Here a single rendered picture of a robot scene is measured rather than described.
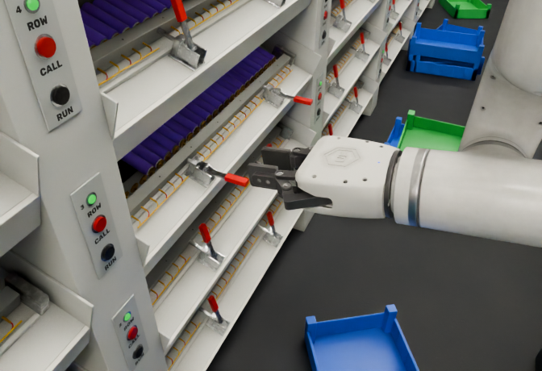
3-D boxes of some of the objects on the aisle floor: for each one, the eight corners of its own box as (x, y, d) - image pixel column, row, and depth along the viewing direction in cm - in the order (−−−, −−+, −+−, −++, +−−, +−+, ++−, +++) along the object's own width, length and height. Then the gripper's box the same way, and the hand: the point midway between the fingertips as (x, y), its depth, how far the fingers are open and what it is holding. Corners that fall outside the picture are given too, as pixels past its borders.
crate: (479, 154, 162) (485, 135, 158) (473, 188, 148) (480, 168, 143) (393, 135, 172) (397, 115, 168) (379, 164, 158) (383, 144, 153)
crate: (449, 218, 137) (454, 205, 130) (381, 198, 144) (382, 185, 137) (469, 138, 151) (475, 122, 144) (406, 124, 157) (408, 109, 151)
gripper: (387, 262, 47) (231, 230, 55) (419, 172, 59) (286, 156, 67) (385, 203, 43) (217, 177, 51) (420, 119, 55) (279, 109, 63)
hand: (270, 168), depth 58 cm, fingers open, 3 cm apart
